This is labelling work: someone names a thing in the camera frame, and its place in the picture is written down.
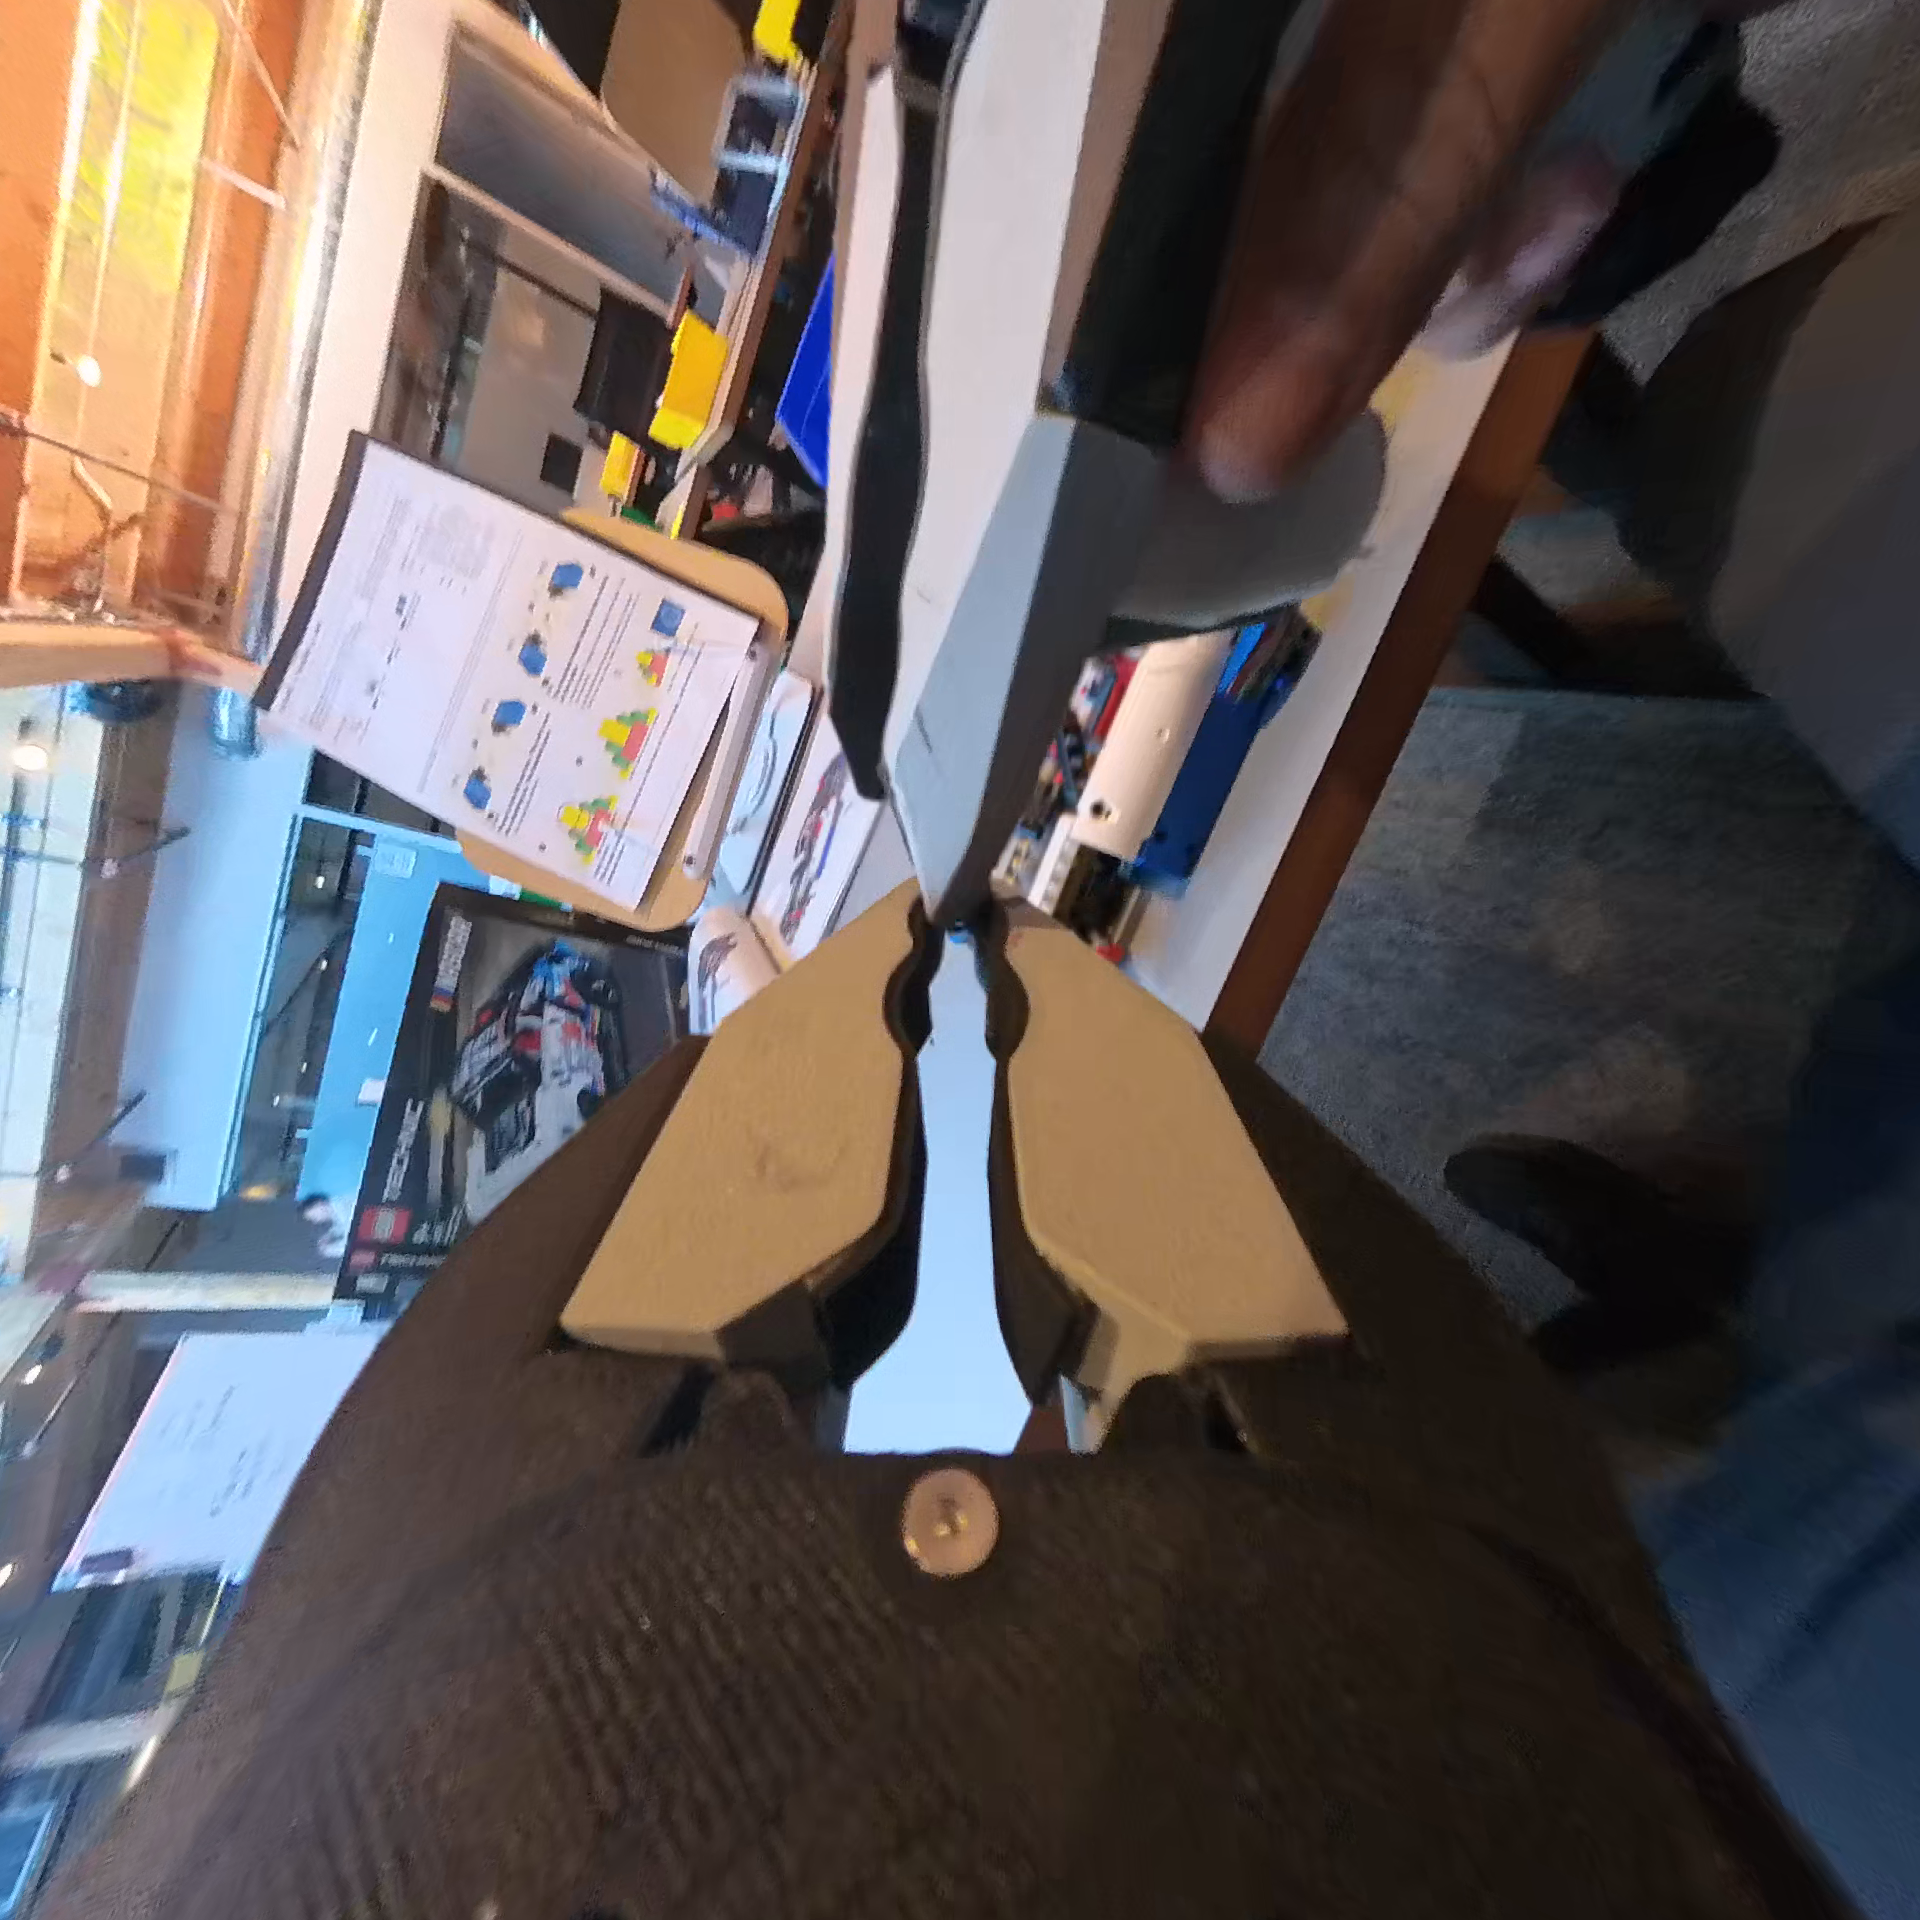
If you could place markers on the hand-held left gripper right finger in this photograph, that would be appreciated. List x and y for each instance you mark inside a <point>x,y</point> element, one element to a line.
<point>1157,1187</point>

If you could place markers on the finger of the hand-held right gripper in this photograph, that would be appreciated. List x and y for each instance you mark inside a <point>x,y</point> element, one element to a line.
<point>1022,600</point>
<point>883,600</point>

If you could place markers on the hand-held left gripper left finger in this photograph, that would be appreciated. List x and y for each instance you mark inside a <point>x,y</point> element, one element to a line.
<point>765,1157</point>

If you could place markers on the toy brick race car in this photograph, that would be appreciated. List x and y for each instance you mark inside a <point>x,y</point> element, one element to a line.
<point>1169,722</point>

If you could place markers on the white desk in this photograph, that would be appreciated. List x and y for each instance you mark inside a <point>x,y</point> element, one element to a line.
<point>1336,750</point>

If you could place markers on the person's right hand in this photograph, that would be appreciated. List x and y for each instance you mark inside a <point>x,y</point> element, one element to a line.
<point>1395,180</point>

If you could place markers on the blue plastic bin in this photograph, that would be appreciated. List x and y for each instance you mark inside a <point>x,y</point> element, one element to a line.
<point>810,391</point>

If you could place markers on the car picture sheet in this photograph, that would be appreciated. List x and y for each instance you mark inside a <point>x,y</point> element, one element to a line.
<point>817,840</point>

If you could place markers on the black toy car box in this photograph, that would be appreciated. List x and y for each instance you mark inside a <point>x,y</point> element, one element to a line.
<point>526,1078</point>

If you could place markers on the yellow plastic bin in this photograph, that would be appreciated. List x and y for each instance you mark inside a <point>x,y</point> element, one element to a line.
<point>780,30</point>
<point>691,384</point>

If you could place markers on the printed instruction sheet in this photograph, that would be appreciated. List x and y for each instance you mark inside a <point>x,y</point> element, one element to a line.
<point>497,674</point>

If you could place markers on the whiteboard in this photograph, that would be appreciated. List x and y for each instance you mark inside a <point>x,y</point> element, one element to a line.
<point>227,1457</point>

